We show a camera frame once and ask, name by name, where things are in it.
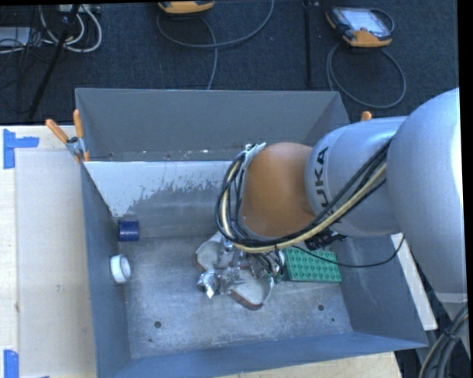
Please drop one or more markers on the black cylinder on white bracket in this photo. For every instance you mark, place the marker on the black cylinder on white bracket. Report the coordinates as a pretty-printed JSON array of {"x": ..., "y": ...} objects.
[{"x": 320, "y": 242}]

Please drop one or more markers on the pale wood flat board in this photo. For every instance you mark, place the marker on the pale wood flat board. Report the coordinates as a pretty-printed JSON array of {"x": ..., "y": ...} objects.
[{"x": 49, "y": 268}]

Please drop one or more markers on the red-brown flat block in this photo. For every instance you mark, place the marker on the red-brown flat block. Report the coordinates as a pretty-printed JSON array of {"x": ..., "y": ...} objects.
[{"x": 252, "y": 291}]

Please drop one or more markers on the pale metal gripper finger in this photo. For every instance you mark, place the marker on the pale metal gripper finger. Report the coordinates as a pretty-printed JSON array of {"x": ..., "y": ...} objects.
[
  {"x": 209, "y": 283},
  {"x": 232, "y": 279}
]

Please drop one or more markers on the grey metal bin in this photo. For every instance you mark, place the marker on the grey metal bin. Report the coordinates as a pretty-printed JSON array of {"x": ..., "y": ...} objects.
[{"x": 225, "y": 324}]

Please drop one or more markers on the blue cylinder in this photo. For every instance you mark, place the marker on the blue cylinder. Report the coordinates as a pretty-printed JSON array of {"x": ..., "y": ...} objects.
[{"x": 128, "y": 229}]

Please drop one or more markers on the white tape roll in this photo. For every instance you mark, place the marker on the white tape roll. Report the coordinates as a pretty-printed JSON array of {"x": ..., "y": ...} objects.
[{"x": 120, "y": 268}]

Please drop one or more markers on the green studded flat block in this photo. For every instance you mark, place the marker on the green studded flat block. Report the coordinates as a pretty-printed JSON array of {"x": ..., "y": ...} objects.
[{"x": 312, "y": 265}]

